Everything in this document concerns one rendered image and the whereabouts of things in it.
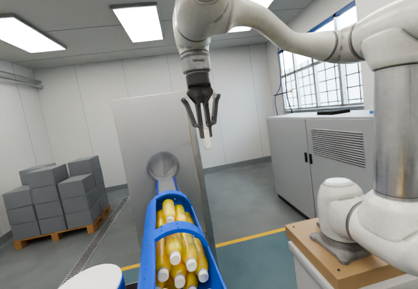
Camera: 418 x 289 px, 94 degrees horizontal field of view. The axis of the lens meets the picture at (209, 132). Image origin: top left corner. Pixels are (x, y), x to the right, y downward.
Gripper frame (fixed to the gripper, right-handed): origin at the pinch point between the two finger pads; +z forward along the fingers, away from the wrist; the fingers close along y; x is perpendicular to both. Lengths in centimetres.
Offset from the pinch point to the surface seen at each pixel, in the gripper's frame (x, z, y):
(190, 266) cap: 9.0, 47.7, -10.7
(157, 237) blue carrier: 16.5, 37.3, -21.0
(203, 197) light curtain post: 117, 71, 18
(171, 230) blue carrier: 16.5, 36.4, -15.6
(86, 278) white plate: 34, 57, -55
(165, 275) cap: 9, 48, -20
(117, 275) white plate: 29, 56, -41
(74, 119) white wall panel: 514, -42, -210
